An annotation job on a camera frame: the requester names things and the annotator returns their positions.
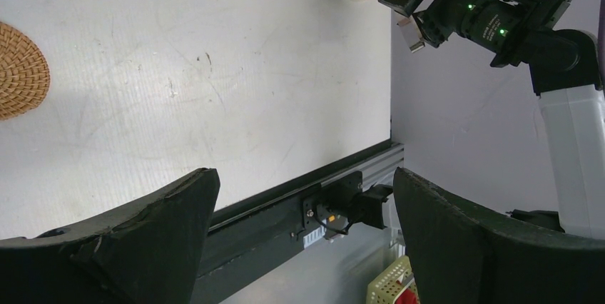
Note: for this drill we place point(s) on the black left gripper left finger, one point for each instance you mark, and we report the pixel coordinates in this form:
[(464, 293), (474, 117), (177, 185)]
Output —
[(145, 251)]

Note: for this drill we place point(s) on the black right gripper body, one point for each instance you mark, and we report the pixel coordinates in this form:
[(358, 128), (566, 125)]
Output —
[(497, 25)]

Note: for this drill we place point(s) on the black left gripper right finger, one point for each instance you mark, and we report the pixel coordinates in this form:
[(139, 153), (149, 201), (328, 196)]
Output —
[(462, 252)]

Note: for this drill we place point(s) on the metal tongs with black tips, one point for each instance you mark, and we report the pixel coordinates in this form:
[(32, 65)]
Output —
[(411, 33)]

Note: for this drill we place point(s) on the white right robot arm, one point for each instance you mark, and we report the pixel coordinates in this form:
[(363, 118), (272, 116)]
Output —
[(567, 78)]

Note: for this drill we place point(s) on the cream perforated plastic basket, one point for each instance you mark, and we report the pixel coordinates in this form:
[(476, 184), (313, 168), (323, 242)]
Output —
[(396, 284)]

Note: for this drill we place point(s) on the light woven round coaster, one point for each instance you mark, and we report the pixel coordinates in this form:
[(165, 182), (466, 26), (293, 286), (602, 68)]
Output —
[(25, 73)]

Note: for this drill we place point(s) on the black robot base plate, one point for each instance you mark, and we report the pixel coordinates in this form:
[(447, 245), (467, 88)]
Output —
[(249, 239)]

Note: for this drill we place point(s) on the right white slotted cable duct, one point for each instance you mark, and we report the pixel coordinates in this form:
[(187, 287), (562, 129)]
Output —
[(313, 237)]

